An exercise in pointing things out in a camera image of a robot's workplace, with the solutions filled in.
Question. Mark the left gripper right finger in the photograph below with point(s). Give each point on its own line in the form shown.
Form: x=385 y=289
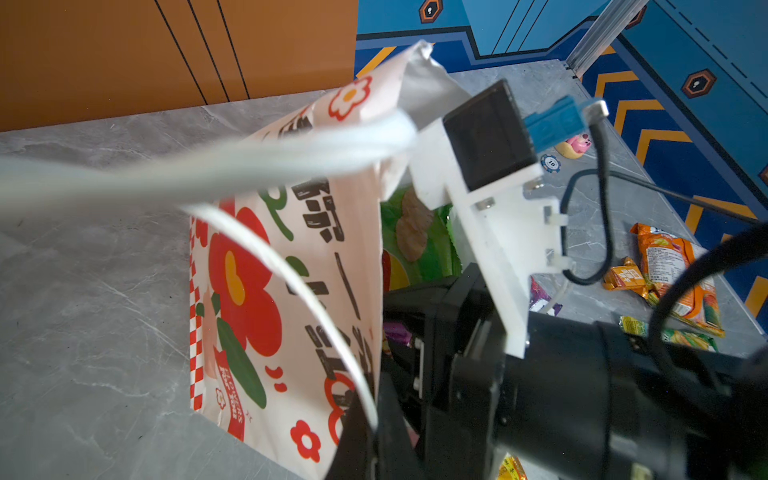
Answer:
x=396 y=432

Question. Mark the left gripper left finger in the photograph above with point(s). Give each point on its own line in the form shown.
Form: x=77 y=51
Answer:
x=353 y=459

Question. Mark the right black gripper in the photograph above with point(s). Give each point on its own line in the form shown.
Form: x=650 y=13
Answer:
x=455 y=380

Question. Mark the green Lays chips bag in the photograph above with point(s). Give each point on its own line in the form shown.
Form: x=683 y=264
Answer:
x=418 y=243

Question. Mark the white paper bag with flower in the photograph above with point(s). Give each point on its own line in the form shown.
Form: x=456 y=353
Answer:
x=213 y=314

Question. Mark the purple grape candy bag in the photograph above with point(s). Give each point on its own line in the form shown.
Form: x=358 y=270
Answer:
x=399 y=333

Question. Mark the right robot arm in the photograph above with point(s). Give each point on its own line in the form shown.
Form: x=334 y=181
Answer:
x=585 y=401

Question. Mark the green yellow snack bag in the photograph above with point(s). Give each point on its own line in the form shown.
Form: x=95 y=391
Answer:
x=632 y=326

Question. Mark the red yellow snack packet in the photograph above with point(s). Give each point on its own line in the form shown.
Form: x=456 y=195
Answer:
x=511 y=469

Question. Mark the long orange snack packet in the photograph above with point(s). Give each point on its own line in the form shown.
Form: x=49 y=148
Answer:
x=664 y=258

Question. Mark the pink toy keychain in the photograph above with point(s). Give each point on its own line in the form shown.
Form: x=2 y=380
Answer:
x=571 y=149

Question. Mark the right aluminium corner post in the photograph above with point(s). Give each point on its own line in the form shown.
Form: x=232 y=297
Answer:
x=610 y=23

